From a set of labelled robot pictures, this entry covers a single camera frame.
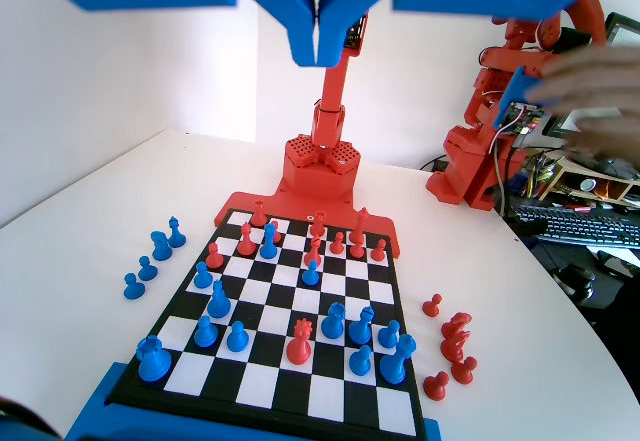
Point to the red robot arm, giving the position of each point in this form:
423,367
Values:
465,161

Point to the person's hand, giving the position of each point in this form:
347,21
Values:
595,86

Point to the blue circuit board holder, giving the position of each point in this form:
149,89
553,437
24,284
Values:
512,96

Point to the red rook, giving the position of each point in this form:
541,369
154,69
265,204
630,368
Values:
258,218
318,226

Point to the red king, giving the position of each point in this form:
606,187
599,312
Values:
360,228

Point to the red pawn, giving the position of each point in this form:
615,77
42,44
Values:
432,308
357,252
336,247
436,388
279,235
214,259
378,253
464,372

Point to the red bishop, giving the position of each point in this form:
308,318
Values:
312,253
245,247

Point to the blue bishop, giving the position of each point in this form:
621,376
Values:
360,331
218,306
175,236

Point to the black computer monitor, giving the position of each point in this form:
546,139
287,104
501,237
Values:
622,31

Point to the wooden desk organizer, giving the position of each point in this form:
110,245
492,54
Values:
570,168

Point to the blue knight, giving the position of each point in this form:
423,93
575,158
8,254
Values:
161,250

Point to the blue pawn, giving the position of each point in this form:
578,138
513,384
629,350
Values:
388,336
310,276
201,278
360,363
205,335
146,272
133,291
236,341

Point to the black and white chessboard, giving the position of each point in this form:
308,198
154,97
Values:
280,311

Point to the black keyboard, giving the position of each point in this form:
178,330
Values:
575,223

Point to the red knight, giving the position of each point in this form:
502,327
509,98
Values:
457,323
454,348

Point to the red queen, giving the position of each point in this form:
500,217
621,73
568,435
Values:
300,351

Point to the black computer mouse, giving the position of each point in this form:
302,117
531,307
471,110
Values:
580,281

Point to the blue king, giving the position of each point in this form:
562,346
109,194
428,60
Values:
395,368

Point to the black phone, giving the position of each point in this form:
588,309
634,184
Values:
617,263

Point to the black camera module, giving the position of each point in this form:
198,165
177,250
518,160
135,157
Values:
356,33

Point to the red camera stand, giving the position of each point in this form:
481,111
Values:
320,176

